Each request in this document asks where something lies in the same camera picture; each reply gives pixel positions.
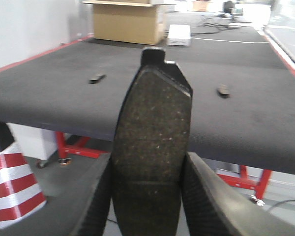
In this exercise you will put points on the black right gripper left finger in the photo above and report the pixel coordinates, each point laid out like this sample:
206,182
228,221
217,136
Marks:
81,210

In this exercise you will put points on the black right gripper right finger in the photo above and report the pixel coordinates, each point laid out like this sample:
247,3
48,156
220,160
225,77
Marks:
213,208

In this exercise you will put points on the dark grey brake pad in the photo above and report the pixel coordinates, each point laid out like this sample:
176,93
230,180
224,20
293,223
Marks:
150,145
223,91
96,78

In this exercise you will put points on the dark grey conveyor belt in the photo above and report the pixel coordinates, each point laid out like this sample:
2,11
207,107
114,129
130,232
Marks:
242,97

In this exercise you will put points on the red white traffic cone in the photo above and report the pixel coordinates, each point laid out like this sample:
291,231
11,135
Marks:
20,193

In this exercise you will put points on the white carton box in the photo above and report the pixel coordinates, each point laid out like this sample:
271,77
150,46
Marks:
179,35

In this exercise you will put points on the cardboard box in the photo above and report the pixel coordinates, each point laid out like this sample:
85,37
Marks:
131,21

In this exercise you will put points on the red conveyor left rail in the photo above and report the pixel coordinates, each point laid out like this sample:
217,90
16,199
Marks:
61,46

